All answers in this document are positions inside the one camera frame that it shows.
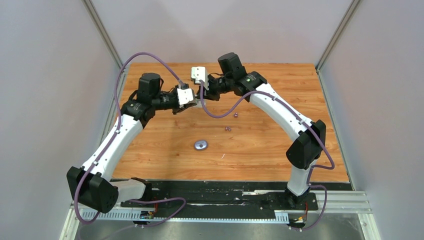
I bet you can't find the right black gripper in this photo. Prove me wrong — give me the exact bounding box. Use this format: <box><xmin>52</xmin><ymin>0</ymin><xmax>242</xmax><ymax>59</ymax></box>
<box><xmin>197</xmin><ymin>74</ymin><xmax>234</xmax><ymax>101</ymax></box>

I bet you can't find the purple earbud charging case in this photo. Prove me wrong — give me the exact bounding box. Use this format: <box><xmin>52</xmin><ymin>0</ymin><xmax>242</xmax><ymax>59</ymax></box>
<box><xmin>193</xmin><ymin>140</ymin><xmax>209</xmax><ymax>151</ymax></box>

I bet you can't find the white earbud charging case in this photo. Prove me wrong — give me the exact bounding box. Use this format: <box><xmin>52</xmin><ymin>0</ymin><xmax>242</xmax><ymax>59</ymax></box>
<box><xmin>194</xmin><ymin>99</ymin><xmax>203</xmax><ymax>108</ymax></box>

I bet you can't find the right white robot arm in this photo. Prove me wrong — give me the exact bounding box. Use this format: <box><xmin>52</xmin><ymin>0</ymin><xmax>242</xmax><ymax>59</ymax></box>
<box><xmin>196</xmin><ymin>52</ymin><xmax>326</xmax><ymax>209</ymax></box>

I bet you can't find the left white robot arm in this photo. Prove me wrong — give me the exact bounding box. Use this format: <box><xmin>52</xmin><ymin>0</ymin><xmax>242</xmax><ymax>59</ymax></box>
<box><xmin>66</xmin><ymin>72</ymin><xmax>195</xmax><ymax>213</ymax></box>

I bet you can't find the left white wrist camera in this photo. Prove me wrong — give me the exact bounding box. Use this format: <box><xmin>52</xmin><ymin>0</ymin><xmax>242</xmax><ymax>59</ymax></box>
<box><xmin>176</xmin><ymin>88</ymin><xmax>196</xmax><ymax>107</ymax></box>

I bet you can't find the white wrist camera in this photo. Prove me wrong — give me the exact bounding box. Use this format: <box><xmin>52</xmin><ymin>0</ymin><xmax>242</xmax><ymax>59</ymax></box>
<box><xmin>191</xmin><ymin>66</ymin><xmax>209</xmax><ymax>90</ymax></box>
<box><xmin>176</xmin><ymin>88</ymin><xmax>196</xmax><ymax>107</ymax></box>

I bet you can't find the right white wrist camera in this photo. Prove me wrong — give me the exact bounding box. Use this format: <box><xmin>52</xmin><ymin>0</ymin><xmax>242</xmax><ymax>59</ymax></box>
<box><xmin>191</xmin><ymin>66</ymin><xmax>209</xmax><ymax>90</ymax></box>

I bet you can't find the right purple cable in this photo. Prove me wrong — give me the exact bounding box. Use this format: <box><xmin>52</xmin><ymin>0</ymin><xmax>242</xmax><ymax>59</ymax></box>
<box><xmin>199</xmin><ymin>80</ymin><xmax>335</xmax><ymax>231</ymax></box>

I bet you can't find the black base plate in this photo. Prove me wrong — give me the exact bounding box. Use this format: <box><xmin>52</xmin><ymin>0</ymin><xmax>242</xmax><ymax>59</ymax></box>
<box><xmin>141</xmin><ymin>180</ymin><xmax>319</xmax><ymax>220</ymax></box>

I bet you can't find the aluminium frame rail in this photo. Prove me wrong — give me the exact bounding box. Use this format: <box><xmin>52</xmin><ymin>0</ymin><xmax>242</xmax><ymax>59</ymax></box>
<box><xmin>60</xmin><ymin>190</ymin><xmax>381</xmax><ymax>240</ymax></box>

